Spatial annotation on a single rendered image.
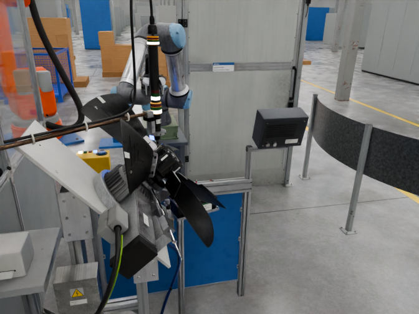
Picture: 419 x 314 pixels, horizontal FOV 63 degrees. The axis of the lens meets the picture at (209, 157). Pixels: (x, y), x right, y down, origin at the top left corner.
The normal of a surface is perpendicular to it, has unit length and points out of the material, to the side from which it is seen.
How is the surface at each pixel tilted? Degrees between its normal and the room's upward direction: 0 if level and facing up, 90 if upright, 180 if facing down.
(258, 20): 90
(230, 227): 90
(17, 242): 0
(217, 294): 0
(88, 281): 90
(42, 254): 0
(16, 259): 90
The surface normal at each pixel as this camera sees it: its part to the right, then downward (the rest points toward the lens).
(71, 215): 0.23, 0.37
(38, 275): 0.01, -0.92
